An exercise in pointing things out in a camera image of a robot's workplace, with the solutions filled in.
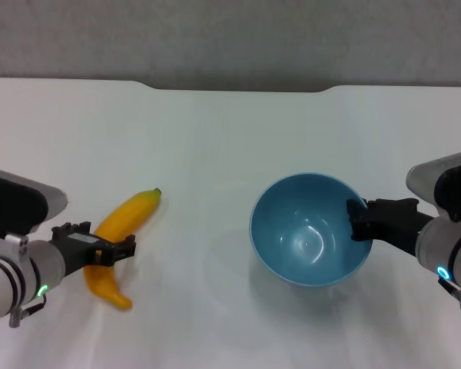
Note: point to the yellow plastic banana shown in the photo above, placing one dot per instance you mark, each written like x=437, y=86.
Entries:
x=134, y=211

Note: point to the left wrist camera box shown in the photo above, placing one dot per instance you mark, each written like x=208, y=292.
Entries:
x=15, y=200

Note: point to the right gripper body grey black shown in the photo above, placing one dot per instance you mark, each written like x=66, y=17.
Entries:
x=403, y=230

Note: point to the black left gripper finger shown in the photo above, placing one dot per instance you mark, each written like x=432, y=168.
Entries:
x=119, y=251
x=75, y=228

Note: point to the blue plastic bowl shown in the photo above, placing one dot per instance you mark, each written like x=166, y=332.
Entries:
x=303, y=246

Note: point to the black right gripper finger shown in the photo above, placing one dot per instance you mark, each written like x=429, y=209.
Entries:
x=392, y=203
x=359, y=223

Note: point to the left gripper body grey black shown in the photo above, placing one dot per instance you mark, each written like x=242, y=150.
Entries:
x=50, y=261

